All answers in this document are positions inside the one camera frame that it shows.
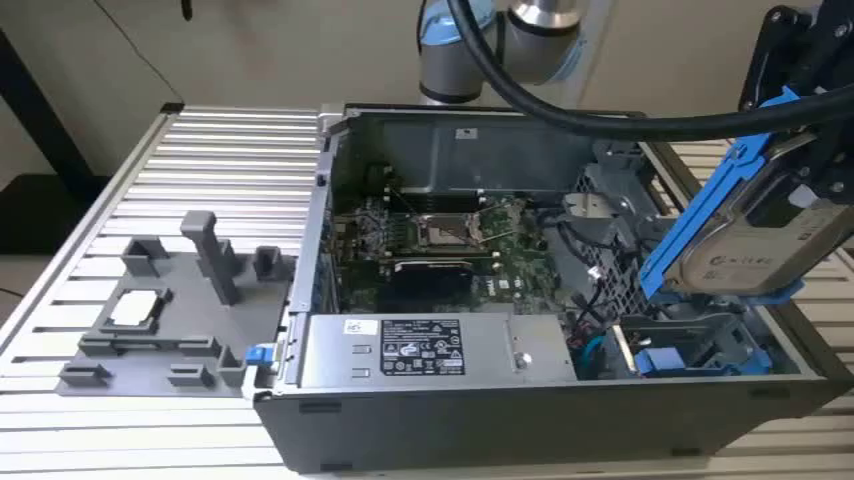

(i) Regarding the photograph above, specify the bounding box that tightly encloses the grey parts rack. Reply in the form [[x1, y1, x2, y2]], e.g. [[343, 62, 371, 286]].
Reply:
[[56, 210, 299, 399]]

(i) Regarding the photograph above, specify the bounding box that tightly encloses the silver CPU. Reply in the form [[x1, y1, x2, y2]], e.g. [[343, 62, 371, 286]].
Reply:
[[108, 291, 166, 327]]

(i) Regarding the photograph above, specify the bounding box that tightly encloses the black disk wire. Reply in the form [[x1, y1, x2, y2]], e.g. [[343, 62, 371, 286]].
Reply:
[[537, 209, 646, 254]]

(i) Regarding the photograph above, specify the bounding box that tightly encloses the perforated metal disk bay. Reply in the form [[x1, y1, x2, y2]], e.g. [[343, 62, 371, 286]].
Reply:
[[553, 139, 802, 381]]

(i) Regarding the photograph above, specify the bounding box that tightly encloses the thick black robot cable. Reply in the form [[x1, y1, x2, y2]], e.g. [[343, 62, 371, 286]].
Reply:
[[445, 0, 854, 145]]

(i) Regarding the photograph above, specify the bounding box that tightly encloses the silver power supply unit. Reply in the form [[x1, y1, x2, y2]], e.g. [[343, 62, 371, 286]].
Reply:
[[297, 313, 579, 389]]

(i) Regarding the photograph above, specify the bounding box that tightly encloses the black wire with white connector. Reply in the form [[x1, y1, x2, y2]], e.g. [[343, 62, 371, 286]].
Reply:
[[571, 266, 606, 324]]

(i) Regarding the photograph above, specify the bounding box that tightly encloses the blue case latch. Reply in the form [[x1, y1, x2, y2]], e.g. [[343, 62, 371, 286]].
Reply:
[[245, 343, 277, 370]]

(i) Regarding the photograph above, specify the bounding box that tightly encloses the hard disk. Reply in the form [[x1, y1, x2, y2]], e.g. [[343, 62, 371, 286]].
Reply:
[[637, 85, 854, 309]]

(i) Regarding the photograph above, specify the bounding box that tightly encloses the blue disk wire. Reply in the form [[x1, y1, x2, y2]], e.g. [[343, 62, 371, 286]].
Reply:
[[573, 331, 606, 379]]

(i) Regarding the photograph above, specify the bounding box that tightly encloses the black open PC case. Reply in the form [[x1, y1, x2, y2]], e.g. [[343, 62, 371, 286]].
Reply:
[[251, 102, 854, 474]]

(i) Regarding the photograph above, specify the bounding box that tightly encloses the CPU socket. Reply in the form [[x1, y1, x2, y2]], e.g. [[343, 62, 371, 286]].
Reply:
[[415, 213, 487, 252]]

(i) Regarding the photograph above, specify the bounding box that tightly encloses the thin metal locking lever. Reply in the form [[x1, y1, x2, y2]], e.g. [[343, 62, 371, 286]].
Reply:
[[386, 186, 430, 222]]

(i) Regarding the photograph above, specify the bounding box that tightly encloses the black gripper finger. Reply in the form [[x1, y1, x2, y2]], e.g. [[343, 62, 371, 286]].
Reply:
[[737, 4, 814, 112], [794, 84, 854, 203]]

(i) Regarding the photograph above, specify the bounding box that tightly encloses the silver metal bracket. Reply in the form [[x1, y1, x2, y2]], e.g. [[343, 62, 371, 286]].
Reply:
[[562, 191, 634, 222]]

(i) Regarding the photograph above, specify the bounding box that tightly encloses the black furniture frame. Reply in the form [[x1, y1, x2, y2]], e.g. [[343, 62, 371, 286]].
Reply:
[[0, 27, 115, 256]]

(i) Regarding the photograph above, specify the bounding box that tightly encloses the thin black wall cable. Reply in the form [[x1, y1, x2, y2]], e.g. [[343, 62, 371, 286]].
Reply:
[[92, 0, 187, 107]]

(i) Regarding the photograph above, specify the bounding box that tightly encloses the metal socket cover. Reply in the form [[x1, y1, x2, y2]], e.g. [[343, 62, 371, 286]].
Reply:
[[470, 195, 533, 236]]

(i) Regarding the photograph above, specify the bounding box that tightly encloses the green motherboard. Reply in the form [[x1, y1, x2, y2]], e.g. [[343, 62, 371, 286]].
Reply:
[[330, 192, 570, 316]]

